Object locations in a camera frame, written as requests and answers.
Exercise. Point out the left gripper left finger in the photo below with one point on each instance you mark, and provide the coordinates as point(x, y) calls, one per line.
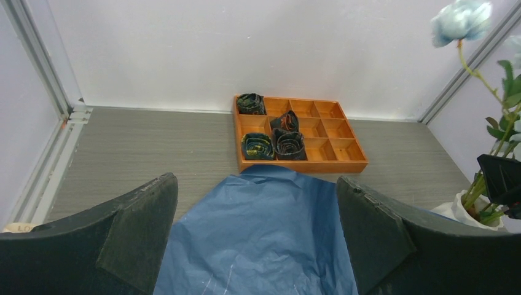
point(115, 247)

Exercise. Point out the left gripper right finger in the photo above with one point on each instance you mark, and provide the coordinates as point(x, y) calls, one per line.
point(427, 256)

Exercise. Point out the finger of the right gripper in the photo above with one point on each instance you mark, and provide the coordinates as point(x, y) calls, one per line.
point(502, 182)

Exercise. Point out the beige ribbon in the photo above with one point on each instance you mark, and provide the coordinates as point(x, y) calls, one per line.
point(18, 227)

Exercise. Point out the blue paper flower bouquet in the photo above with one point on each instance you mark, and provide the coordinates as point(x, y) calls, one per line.
point(271, 230)

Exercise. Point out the light blue flower stem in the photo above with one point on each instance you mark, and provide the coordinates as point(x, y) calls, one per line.
point(469, 21)

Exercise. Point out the orange compartment tray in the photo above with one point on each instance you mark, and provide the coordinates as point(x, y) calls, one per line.
point(330, 143)

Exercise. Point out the dark rolled fabric large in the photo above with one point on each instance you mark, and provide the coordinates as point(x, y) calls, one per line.
point(288, 145)

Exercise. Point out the dark rolled fabric middle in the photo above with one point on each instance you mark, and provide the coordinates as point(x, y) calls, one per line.
point(288, 121)

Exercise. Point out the dark rolled fabric bottom-left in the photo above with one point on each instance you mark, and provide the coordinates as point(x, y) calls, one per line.
point(257, 146)

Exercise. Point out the dark rolled fabric top-left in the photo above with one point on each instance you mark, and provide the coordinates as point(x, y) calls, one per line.
point(251, 104)

